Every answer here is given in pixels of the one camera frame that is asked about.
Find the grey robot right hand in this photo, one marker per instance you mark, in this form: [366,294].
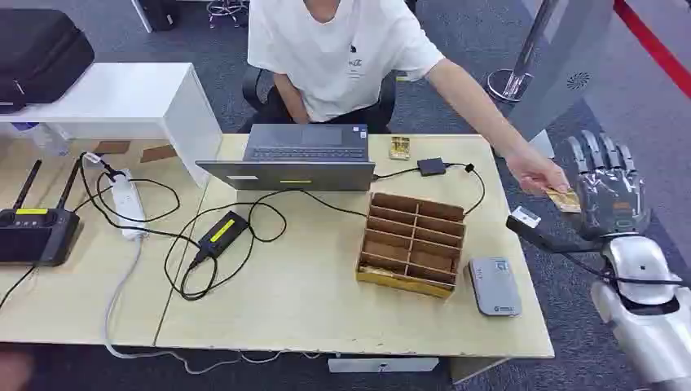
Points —
[613,197]

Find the person's left hand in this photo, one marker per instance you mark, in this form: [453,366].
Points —
[532,170]

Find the gold card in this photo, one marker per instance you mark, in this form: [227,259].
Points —
[567,202]

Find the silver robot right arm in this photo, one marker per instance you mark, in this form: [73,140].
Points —
[645,324]

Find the small black adapter box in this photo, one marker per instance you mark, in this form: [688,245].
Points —
[432,166]

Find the grey kiosk panel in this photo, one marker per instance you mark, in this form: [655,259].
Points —
[561,70]

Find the grey card reader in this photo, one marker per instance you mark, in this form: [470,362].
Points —
[494,286]

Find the stack of gold cards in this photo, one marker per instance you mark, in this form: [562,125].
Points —
[399,147]

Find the wooden card box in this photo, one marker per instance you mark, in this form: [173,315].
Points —
[413,243]

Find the red barrier strip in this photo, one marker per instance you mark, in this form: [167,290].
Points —
[656,46]

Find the grey laptop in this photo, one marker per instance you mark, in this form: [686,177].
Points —
[308,162]

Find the person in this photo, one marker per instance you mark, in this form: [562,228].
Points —
[334,54]

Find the black office chair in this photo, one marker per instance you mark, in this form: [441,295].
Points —
[253,94]

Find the black power brick, yellow label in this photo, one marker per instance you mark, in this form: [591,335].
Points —
[222,235]

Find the chrome chair base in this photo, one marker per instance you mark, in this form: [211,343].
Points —
[227,10]

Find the brown tape patch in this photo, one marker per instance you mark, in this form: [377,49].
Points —
[112,147]
[157,154]

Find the black case on floor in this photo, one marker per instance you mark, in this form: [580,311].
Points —
[159,13]

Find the white power strip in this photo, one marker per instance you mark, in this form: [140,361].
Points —
[128,205]

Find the white desk shelf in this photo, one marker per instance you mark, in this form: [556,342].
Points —
[129,102]

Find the clear water bottle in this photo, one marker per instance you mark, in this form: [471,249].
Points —
[43,137]

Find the black router with antennas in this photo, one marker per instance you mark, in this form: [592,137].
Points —
[35,232]

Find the black bag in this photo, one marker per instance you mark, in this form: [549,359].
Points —
[40,54]

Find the black wrist camera, white label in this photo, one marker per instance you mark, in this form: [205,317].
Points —
[532,226]

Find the chrome stanchion post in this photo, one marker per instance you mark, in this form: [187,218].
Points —
[513,75]

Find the white bracket under desk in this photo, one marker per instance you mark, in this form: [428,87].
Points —
[383,365]

